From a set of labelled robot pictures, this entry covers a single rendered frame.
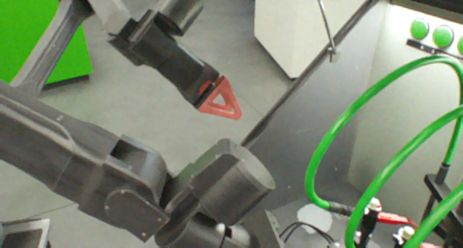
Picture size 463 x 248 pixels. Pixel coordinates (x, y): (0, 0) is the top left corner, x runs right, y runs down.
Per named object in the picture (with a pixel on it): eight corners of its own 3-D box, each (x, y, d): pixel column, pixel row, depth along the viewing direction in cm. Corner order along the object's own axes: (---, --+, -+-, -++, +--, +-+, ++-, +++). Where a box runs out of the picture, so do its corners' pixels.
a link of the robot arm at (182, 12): (140, 64, 66) (102, 31, 60) (177, 16, 68) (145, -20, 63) (175, 74, 57) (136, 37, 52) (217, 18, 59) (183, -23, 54)
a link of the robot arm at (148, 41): (120, 46, 57) (127, 42, 52) (145, 12, 59) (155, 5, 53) (155, 74, 60) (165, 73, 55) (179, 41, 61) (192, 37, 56)
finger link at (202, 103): (243, 94, 66) (205, 61, 62) (258, 105, 59) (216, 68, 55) (219, 124, 66) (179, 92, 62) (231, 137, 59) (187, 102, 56)
